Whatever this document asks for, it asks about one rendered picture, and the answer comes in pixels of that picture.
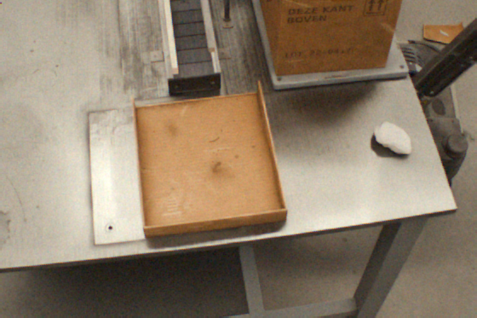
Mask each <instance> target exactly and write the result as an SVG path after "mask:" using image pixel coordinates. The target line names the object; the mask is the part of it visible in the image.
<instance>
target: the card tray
mask: <svg viewBox="0 0 477 318"><path fill-rule="evenodd" d="M132 107H133V127H134V138H135V157H136V168H137V177H138V188H139V194H140V197H141V217H142V227H143V232H144V235H145V239H147V238H153V237H160V236H166V235H172V234H191V233H197V232H204V231H211V230H217V229H224V228H237V227H243V226H250V225H257V224H263V223H276V222H282V221H286V217H287V211H288V210H287V205H286V202H285V197H284V190H283V189H284V187H283V183H282V179H281V175H280V171H279V163H278V160H277V155H276V152H275V147H274V144H273V137H272V131H271V128H270V124H269V119H267V112H266V108H265V104H264V100H263V96H262V92H261V85H260V81H257V92H251V93H243V94H236V95H222V96H214V97H206V98H198V99H191V100H184V101H169V102H162V103H161V104H154V105H146V106H138V107H136V106H135V99H134V96H133V95H132Z"/></svg>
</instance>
